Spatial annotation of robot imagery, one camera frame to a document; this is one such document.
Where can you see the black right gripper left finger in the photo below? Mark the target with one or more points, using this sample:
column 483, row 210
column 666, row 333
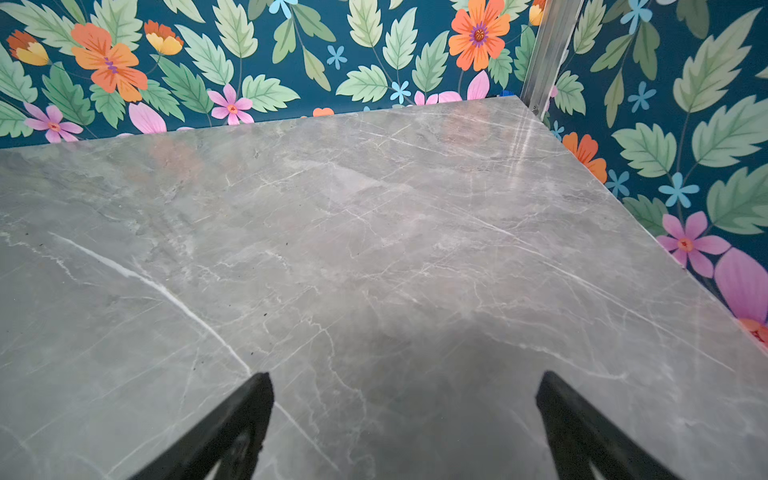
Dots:
column 226, row 443

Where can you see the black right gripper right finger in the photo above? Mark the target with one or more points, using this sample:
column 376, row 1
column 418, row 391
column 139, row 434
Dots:
column 584, row 443

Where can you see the aluminium corner post right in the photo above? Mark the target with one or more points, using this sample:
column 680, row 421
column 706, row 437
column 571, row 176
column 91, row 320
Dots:
column 552, row 40

